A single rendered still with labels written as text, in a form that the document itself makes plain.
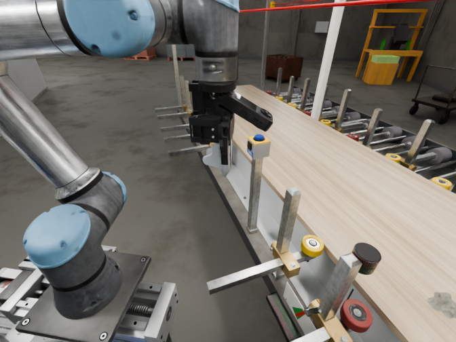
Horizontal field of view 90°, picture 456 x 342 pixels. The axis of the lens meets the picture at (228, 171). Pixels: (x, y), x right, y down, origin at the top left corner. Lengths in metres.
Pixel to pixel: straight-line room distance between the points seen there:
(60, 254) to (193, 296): 1.37
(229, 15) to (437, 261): 1.03
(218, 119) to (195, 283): 1.56
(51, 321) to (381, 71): 8.37
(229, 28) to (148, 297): 0.67
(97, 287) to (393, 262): 0.92
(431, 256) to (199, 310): 1.31
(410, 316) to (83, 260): 0.88
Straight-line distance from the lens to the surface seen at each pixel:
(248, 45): 12.45
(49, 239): 0.57
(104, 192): 0.65
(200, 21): 0.42
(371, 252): 0.69
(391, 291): 0.96
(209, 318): 1.76
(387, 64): 8.43
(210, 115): 0.47
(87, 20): 0.30
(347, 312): 0.85
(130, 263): 0.75
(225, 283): 0.87
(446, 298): 1.03
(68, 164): 0.64
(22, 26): 0.36
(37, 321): 0.76
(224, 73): 0.42
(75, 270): 0.60
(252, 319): 1.76
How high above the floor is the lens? 1.61
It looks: 34 degrees down
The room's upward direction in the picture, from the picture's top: straight up
